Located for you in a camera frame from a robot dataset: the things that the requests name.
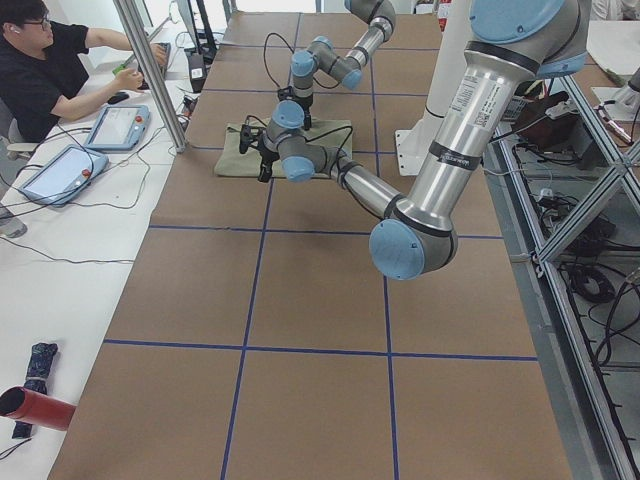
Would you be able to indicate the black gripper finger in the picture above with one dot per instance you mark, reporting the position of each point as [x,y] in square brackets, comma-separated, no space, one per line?
[308,121]
[265,172]

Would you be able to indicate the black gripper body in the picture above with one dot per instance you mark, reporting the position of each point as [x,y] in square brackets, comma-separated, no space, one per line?
[265,159]
[307,111]

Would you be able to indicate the olive green long-sleeve shirt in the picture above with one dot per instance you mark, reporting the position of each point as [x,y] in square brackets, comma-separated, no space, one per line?
[327,133]

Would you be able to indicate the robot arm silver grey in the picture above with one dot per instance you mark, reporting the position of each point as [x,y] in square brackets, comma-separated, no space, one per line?
[510,42]
[345,67]

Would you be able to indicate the black computer keyboard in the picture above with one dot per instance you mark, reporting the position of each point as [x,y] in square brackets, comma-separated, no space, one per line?
[161,64]

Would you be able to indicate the far blue teach pendant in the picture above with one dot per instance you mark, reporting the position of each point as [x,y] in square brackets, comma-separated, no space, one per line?
[118,128]

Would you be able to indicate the blue teach pendant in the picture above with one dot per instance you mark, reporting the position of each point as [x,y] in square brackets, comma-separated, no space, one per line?
[63,178]
[118,128]

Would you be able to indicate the black computer mouse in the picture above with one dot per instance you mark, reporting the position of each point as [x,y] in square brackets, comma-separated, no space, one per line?
[117,98]

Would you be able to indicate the green plastic clamp tool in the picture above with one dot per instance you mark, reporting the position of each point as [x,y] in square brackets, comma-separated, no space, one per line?
[119,68]

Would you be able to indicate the near blue teach pendant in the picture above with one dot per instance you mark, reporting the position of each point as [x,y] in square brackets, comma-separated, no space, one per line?
[63,178]

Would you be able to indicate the dark blue folded umbrella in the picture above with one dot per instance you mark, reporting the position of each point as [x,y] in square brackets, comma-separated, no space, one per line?
[37,374]

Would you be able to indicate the red cylinder tube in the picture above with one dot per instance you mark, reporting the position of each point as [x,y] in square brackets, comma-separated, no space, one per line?
[28,406]

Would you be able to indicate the grey aluminium camera post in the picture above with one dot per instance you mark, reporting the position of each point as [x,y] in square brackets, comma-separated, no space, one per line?
[141,46]

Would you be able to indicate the aluminium frame structure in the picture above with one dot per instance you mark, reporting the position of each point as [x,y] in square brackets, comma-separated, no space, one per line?
[570,213]

